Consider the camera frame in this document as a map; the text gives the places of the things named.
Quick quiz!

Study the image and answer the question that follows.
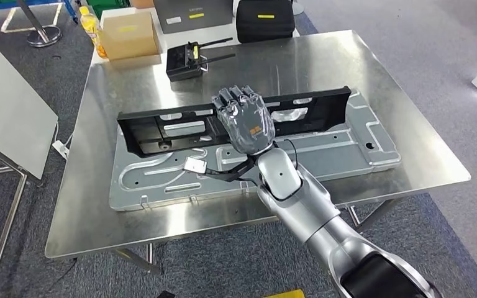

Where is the black plastic plate bracket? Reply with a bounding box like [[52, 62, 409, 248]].
[[117, 85, 352, 159]]

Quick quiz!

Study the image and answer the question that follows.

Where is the steel workbench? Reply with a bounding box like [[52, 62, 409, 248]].
[[44, 29, 472, 276]]

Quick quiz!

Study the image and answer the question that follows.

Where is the black remote controller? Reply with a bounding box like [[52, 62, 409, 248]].
[[165, 37, 237, 82]]

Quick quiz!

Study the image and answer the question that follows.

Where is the stamped grey metal panel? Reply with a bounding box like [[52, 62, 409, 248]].
[[109, 88, 402, 212]]

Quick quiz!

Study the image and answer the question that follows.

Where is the black carry case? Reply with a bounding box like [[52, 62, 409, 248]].
[[235, 0, 296, 44]]

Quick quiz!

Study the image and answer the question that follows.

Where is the grey laptop box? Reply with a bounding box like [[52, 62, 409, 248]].
[[153, 0, 234, 35]]

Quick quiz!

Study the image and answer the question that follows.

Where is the brown cardboard box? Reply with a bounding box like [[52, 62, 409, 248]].
[[99, 10, 162, 70]]

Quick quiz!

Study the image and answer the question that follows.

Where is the white power strip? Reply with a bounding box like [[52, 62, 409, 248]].
[[52, 140, 71, 160]]

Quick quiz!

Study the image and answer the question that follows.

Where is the yellow drink bottle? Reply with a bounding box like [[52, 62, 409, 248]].
[[78, 6, 109, 59]]

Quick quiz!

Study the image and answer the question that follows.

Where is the green plastic crate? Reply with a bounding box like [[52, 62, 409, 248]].
[[86, 0, 132, 18]]

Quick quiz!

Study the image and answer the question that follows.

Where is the white table with metal legs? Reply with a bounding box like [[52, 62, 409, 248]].
[[0, 25, 59, 298]]

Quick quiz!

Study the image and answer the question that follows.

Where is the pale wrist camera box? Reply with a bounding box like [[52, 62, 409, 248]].
[[183, 156, 209, 176]]

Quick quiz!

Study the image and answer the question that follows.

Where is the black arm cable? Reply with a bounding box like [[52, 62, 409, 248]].
[[281, 138, 299, 166]]

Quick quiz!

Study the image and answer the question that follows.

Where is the chrome stanchion post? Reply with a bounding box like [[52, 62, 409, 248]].
[[16, 0, 63, 48]]

